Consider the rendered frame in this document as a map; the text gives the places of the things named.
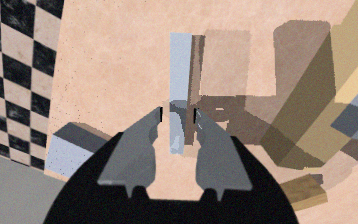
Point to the light grey block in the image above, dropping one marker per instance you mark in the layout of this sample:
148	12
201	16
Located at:
70	147

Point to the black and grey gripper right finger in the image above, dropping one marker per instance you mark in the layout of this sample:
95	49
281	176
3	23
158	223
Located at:
239	178

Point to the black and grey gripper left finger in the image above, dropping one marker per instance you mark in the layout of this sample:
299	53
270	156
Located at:
125	161

